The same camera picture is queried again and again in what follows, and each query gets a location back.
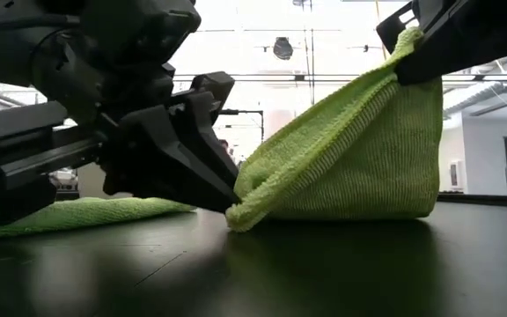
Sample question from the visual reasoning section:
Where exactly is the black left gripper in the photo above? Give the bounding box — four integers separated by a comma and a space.
0, 63, 175, 225

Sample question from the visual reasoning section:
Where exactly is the lime yellow microfiber towel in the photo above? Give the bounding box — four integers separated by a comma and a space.
225, 26, 444, 233

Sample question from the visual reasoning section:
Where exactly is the green microfiber towel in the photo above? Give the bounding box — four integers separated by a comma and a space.
0, 195, 195, 239

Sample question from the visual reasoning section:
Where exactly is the person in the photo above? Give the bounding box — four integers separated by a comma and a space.
218, 138, 242, 171

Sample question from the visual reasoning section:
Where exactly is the cluttered background workbench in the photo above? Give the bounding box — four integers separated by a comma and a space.
48, 169, 79, 191

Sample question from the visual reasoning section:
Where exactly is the white plant pot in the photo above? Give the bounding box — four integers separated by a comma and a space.
77, 165, 134, 199

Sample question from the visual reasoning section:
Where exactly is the white round column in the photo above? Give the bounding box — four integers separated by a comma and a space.
264, 109, 299, 147

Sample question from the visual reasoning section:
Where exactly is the black metal frame stand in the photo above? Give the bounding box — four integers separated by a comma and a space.
220, 108, 265, 143

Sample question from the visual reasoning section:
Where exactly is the black hanging cable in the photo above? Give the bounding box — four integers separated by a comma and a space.
300, 0, 317, 107

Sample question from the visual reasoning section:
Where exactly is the black ceiling cord reel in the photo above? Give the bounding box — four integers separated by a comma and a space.
273, 37, 294, 62

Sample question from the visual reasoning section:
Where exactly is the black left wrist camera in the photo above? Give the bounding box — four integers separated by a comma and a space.
81, 0, 202, 67

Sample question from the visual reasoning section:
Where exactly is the black left camera cable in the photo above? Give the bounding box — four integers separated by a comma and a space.
0, 12, 81, 33

